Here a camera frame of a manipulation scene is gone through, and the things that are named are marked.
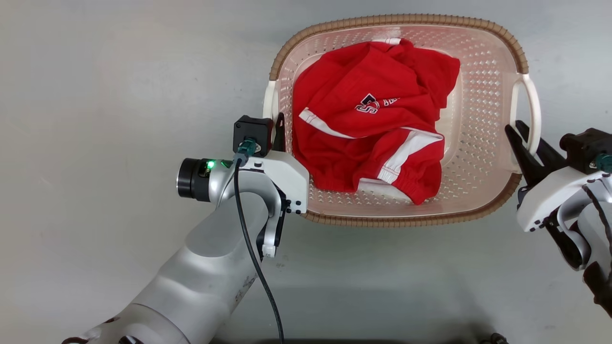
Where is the red and white garment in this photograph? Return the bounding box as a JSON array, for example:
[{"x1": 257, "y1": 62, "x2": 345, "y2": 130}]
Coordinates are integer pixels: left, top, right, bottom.
[{"x1": 291, "y1": 38, "x2": 461, "y2": 206}]

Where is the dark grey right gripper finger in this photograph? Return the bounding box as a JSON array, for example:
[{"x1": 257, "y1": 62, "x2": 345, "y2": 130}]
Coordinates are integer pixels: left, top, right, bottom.
[
  {"x1": 516, "y1": 120, "x2": 568, "y2": 169},
  {"x1": 505, "y1": 125, "x2": 551, "y2": 187}
]

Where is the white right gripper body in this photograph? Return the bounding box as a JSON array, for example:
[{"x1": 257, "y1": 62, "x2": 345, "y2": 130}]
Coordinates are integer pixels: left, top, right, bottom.
[{"x1": 517, "y1": 166, "x2": 611, "y2": 233}]

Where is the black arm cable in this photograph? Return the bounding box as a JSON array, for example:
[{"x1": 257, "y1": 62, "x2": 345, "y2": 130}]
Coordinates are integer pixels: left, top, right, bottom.
[
  {"x1": 580, "y1": 183, "x2": 612, "y2": 227},
  {"x1": 233, "y1": 152, "x2": 286, "y2": 344}
]

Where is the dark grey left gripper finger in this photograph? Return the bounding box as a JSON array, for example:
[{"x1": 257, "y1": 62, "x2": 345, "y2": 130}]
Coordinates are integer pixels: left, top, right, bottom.
[{"x1": 272, "y1": 112, "x2": 287, "y2": 153}]

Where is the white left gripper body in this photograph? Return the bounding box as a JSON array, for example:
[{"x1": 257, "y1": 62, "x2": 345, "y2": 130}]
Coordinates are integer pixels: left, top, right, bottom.
[{"x1": 245, "y1": 151, "x2": 310, "y2": 215}]

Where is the pink plastic laundry basket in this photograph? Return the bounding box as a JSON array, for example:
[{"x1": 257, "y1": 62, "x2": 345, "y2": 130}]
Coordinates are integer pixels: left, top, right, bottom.
[{"x1": 262, "y1": 13, "x2": 543, "y2": 228}]

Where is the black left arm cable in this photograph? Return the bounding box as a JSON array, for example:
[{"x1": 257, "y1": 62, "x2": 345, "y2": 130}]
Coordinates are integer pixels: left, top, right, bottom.
[{"x1": 233, "y1": 152, "x2": 286, "y2": 344}]

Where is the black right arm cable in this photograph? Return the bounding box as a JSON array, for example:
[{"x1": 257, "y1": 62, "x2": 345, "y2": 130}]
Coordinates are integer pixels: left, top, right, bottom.
[{"x1": 580, "y1": 183, "x2": 612, "y2": 227}]

